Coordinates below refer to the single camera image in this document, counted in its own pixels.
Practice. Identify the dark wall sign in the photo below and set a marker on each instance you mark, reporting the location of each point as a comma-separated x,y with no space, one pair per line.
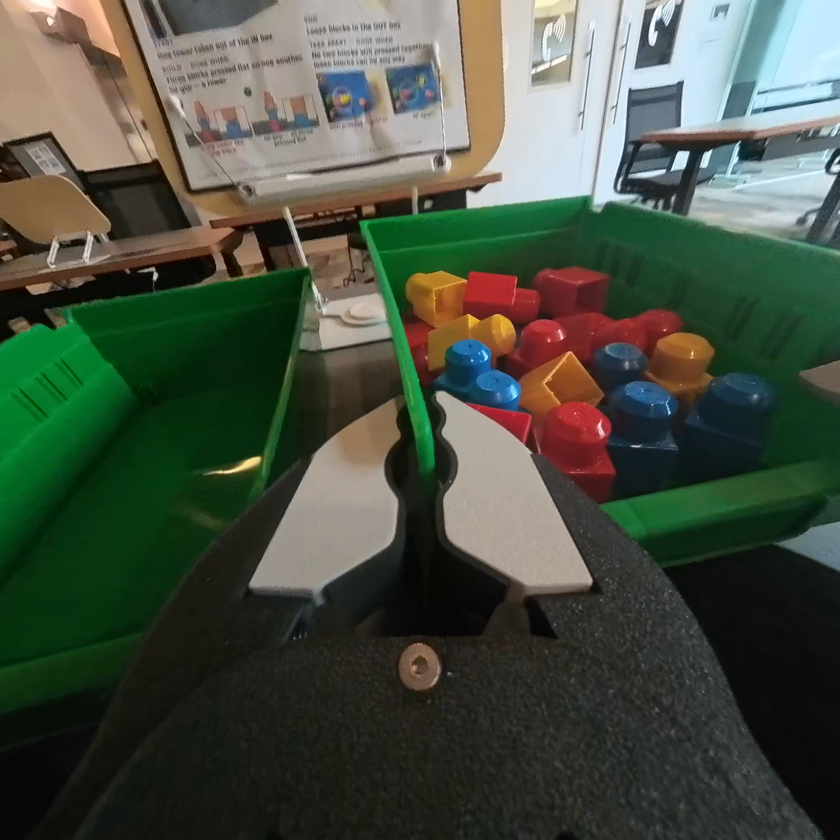
659,39
554,39

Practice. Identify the wooden office table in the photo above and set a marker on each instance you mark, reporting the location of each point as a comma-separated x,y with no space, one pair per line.
164,246
722,128
394,190

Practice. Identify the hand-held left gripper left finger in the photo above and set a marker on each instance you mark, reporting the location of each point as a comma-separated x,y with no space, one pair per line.
328,525

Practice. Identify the wall lamp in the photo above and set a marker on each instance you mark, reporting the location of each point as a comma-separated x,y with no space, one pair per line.
59,19

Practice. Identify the black mesh pad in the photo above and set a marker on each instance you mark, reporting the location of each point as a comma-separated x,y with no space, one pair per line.
754,656

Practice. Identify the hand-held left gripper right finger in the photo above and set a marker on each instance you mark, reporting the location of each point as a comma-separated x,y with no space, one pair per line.
505,518

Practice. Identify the small wooden board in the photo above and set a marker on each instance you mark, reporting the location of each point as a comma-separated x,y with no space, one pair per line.
46,210

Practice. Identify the clear acrylic holder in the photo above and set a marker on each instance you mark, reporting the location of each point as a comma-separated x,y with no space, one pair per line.
65,246

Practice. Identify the framed wall picture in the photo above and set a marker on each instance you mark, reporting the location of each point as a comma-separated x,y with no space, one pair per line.
43,157

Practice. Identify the pile of mega blocks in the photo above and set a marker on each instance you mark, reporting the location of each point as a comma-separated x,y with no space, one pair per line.
571,367

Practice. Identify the green plastic bin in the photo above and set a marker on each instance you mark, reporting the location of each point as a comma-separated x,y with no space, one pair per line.
722,518
131,492

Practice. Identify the black office chair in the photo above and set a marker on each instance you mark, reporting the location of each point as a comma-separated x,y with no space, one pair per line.
656,111

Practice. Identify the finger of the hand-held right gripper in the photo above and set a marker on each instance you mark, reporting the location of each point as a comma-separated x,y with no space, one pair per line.
823,379

